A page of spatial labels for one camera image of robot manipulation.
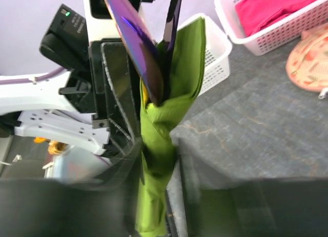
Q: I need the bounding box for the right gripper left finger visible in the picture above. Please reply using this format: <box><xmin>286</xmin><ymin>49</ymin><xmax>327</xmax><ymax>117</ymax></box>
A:
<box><xmin>1</xmin><ymin>140</ymin><xmax>142</xmax><ymax>236</ymax></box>

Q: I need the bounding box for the floral fabric pouch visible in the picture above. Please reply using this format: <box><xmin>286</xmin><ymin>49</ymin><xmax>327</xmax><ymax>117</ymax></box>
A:
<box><xmin>285</xmin><ymin>23</ymin><xmax>327</xmax><ymax>99</ymax></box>

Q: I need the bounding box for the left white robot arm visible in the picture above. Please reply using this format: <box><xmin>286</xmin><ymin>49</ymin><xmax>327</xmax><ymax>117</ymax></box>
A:
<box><xmin>1</xmin><ymin>0</ymin><xmax>162</xmax><ymax>158</ymax></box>

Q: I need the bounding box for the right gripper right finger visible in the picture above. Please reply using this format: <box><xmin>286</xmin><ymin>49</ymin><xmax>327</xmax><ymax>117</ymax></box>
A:
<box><xmin>175</xmin><ymin>138</ymin><xmax>327</xmax><ymax>236</ymax></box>

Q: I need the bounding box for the iridescent gold spoon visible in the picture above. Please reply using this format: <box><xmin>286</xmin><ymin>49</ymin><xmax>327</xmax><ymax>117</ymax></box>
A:
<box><xmin>104</xmin><ymin>0</ymin><xmax>163</xmax><ymax>105</ymax></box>

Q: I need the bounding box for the white basket with pink cloth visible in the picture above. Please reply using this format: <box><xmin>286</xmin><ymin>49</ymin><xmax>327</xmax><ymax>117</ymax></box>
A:
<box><xmin>214</xmin><ymin>0</ymin><xmax>327</xmax><ymax>56</ymax></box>

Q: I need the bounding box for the green paper napkin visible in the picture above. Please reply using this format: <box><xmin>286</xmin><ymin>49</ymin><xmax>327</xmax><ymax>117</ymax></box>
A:
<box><xmin>135</xmin><ymin>16</ymin><xmax>206</xmax><ymax>236</ymax></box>

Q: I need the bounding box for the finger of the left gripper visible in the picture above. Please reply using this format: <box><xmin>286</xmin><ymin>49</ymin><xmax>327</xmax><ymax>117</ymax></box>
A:
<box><xmin>100</xmin><ymin>41</ymin><xmax>139</xmax><ymax>144</ymax></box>

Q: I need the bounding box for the empty white plastic basket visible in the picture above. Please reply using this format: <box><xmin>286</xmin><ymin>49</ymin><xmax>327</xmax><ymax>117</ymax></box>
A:
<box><xmin>179</xmin><ymin>13</ymin><xmax>232</xmax><ymax>95</ymax></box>

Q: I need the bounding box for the pink cloth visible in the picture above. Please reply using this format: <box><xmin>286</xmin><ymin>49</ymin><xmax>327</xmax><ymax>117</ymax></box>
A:
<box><xmin>235</xmin><ymin>0</ymin><xmax>316</xmax><ymax>36</ymax></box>

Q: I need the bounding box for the iridescent knife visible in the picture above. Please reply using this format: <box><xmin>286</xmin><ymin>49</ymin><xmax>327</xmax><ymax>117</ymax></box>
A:
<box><xmin>162</xmin><ymin>0</ymin><xmax>182</xmax><ymax>71</ymax></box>

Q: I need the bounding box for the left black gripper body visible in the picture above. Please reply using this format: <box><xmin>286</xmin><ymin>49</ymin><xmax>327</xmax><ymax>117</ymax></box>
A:
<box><xmin>59</xmin><ymin>39</ymin><xmax>130</xmax><ymax>155</ymax></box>

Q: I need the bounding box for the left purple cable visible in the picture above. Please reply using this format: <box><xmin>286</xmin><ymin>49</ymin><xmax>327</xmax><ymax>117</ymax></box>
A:
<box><xmin>0</xmin><ymin>67</ymin><xmax>70</xmax><ymax>84</ymax></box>

